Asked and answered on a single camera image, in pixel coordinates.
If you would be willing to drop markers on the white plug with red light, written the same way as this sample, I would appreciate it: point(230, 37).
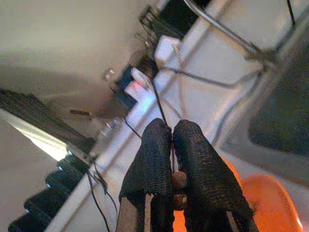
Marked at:
point(140, 88)

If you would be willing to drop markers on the black power strip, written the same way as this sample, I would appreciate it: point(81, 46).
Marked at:
point(48, 193)

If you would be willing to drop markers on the black power adapter brick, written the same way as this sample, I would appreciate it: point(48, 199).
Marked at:
point(123, 82)

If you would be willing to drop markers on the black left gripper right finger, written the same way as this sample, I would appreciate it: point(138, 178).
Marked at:
point(205, 181)

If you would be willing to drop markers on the orange plastic bowl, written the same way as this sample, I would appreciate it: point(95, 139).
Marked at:
point(270, 205)

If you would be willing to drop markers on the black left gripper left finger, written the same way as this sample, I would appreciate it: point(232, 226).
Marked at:
point(149, 169)

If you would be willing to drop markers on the grey metal faucet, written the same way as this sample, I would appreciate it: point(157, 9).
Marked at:
point(217, 21)

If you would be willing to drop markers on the white charger block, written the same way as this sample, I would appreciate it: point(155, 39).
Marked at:
point(166, 48)

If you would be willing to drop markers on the stainless steel sink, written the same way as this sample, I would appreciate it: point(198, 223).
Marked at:
point(280, 116)

